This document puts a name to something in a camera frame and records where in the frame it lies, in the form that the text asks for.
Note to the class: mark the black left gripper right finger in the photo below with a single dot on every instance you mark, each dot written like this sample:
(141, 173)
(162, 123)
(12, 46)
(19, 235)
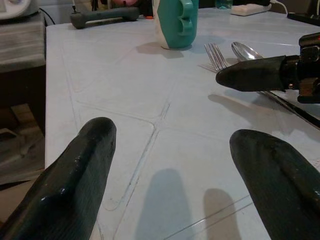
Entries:
(275, 180)

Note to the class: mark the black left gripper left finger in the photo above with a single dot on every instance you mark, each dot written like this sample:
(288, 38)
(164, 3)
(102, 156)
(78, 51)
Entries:
(67, 180)

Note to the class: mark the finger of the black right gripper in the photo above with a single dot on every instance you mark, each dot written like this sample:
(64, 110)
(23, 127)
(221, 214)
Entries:
(252, 73)

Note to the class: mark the silver spoon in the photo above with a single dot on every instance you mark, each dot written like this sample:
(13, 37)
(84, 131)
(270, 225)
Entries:
(246, 52)

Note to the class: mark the silver table knife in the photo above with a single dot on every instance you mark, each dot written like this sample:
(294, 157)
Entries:
(292, 106)

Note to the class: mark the silver fork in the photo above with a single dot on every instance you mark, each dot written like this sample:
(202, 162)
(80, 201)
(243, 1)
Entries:
(216, 58)

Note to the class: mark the black flat device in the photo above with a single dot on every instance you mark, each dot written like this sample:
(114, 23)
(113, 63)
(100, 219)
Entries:
(303, 17)

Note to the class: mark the white power strip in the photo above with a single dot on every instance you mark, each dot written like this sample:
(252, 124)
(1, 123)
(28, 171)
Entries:
(250, 9)

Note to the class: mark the teal and white mug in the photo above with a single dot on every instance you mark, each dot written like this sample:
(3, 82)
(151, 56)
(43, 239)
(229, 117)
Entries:
(176, 23)

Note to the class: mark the grey dumbbell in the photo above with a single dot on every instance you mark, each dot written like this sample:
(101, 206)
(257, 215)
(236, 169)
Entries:
(103, 16)

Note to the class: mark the white appliance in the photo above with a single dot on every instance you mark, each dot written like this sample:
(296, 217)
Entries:
(17, 8)

